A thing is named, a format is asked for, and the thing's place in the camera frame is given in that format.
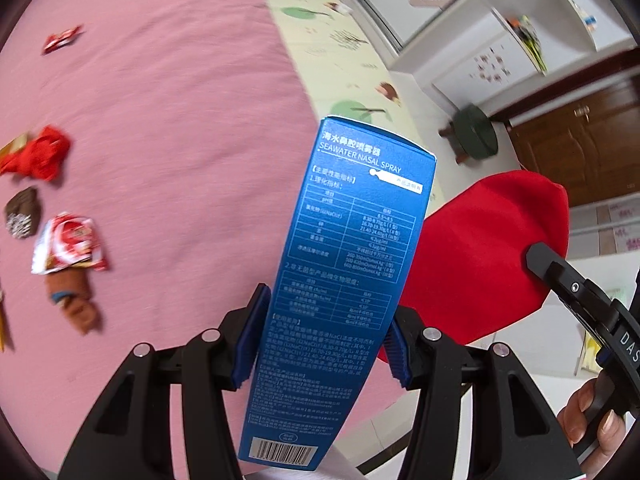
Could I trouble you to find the white book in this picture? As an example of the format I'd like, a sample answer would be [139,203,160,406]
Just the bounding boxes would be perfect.
[546,0,599,37]

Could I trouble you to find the red cloth bag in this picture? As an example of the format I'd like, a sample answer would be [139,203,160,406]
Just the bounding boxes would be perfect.
[375,171,571,361]

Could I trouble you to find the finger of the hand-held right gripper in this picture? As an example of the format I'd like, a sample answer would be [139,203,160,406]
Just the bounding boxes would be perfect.
[525,241,622,334]

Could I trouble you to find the pink blanket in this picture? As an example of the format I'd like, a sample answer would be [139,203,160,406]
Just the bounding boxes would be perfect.
[0,0,401,473]

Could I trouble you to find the printed play mat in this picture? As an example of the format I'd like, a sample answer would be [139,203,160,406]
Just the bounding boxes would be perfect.
[257,0,466,271]

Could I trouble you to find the brown snack wrapper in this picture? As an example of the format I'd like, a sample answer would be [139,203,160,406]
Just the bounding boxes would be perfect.
[4,186,42,240]

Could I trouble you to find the red and white wrapper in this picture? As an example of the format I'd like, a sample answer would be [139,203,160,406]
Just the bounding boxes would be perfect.
[31,211,108,276]

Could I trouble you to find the person's right hand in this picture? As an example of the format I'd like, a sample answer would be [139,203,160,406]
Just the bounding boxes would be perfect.
[557,377,632,480]

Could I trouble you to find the crumpled red wrapper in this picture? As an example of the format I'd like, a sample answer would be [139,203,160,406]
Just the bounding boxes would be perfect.
[0,125,71,183]

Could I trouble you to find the green and yellow book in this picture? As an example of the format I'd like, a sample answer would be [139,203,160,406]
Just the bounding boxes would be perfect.
[492,7,551,77]

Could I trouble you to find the red snack packet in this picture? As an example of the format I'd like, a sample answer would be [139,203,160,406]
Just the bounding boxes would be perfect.
[41,25,84,56]

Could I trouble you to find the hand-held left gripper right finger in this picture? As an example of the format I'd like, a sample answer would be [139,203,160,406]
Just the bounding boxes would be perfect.
[384,307,588,480]

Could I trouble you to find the yellow wrapper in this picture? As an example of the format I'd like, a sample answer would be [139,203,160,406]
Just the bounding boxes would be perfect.
[0,285,13,353]

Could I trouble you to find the brown sausage snack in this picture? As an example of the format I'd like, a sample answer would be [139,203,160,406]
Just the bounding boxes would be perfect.
[44,267,103,336]

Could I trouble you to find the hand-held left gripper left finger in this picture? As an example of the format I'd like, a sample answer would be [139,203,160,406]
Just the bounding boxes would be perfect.
[59,282,273,480]

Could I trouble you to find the green round stool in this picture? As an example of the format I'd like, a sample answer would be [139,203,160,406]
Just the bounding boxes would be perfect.
[439,103,500,165]

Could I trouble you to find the brown wooden door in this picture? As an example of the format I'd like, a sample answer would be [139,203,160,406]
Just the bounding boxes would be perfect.
[507,77,640,211]

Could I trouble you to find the blue cardboard box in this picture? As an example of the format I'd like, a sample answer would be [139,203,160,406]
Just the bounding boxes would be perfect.
[237,116,438,472]

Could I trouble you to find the pink paper sign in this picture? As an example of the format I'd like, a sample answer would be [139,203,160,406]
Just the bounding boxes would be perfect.
[612,205,640,257]

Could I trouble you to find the white cabinet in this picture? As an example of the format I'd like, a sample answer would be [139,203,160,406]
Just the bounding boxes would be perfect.
[390,0,640,122]

